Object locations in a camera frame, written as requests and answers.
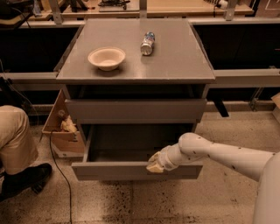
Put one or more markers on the white paper bowl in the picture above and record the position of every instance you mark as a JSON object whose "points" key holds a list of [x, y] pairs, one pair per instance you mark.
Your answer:
{"points": [[107, 58]]}

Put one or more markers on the silver soda can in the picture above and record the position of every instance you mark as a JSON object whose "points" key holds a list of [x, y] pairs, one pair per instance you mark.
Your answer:
{"points": [[147, 44]]}

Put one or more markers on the wooden workbench in background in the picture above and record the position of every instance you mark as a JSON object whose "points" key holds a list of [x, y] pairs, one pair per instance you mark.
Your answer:
{"points": [[155, 9]]}

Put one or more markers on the grey drawer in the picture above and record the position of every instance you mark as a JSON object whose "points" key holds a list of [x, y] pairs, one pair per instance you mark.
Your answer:
{"points": [[136, 111], [120, 152]]}

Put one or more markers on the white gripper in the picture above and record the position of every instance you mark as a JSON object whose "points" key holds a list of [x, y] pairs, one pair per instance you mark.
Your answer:
{"points": [[164, 157]]}

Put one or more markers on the wooden box on floor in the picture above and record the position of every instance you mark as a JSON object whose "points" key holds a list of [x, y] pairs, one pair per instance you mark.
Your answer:
{"points": [[66, 140]]}

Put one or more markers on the grey top drawer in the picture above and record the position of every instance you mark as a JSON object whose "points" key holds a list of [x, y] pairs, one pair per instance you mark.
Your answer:
{"points": [[136, 111]]}

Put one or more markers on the black shoe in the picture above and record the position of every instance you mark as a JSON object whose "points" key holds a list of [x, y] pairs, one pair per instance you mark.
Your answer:
{"points": [[32, 177]]}

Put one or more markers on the grey metal rail frame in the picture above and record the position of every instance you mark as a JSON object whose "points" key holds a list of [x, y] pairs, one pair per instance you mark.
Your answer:
{"points": [[248, 77]]}

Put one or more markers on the beige trouser leg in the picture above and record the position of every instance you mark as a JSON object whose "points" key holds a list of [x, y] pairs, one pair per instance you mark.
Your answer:
{"points": [[17, 147]]}

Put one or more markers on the yellow toy in box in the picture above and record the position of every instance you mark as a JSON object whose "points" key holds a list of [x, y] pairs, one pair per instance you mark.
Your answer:
{"points": [[68, 125]]}

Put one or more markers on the grey drawer cabinet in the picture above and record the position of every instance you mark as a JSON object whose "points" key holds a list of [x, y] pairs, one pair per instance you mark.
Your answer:
{"points": [[134, 92]]}

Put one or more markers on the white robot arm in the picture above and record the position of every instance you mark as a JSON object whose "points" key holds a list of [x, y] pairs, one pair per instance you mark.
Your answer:
{"points": [[259, 165]]}

